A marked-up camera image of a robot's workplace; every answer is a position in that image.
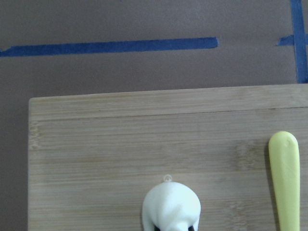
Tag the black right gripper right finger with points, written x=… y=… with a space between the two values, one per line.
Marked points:
x=191 y=228

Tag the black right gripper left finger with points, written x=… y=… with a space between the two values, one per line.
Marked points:
x=156 y=228

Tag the wooden cutting board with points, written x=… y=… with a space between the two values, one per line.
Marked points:
x=92 y=158

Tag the yellow plastic knife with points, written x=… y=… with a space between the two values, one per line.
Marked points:
x=285 y=170

